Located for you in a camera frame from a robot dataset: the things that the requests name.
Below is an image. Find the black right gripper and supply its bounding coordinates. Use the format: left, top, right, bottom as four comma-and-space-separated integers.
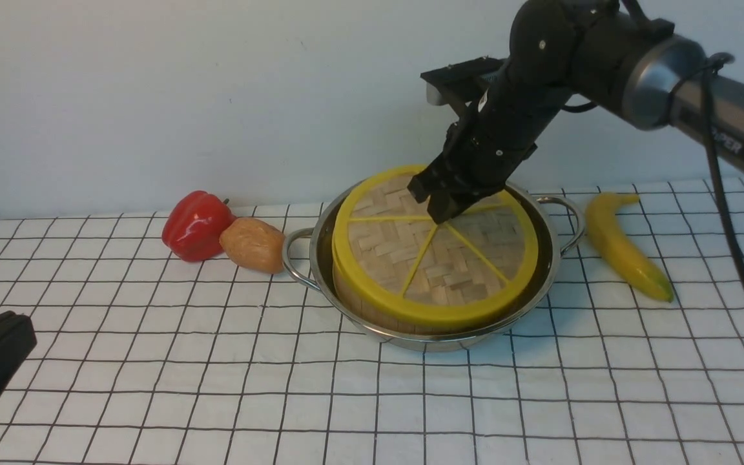
408, 77, 573, 225

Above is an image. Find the yellow-rimmed bamboo steamer lid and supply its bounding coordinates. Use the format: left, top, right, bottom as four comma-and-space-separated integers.
331, 165, 543, 335

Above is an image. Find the yellow-rimmed bamboo steamer basket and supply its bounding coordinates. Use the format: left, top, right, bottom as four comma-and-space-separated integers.
333, 250, 535, 335

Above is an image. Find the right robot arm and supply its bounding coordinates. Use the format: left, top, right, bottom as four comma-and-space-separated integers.
408, 1, 744, 223

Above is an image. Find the stainless steel pot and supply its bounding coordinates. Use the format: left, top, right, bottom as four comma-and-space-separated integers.
282, 182, 584, 352

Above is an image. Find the brown bread roll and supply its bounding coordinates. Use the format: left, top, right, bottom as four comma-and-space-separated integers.
219, 217, 285, 274

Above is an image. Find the yellow banana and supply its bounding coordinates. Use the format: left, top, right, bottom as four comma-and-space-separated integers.
585, 192, 674, 302

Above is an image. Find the red bell pepper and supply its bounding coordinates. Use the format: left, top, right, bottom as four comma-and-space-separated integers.
161, 191, 236, 263

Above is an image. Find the white checkered tablecloth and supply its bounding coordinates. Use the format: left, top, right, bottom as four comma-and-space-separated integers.
0, 180, 744, 464

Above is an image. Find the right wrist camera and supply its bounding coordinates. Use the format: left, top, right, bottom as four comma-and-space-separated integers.
420, 56, 506, 117

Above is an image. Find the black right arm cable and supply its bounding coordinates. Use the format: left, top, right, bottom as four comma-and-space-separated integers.
698, 52, 744, 465

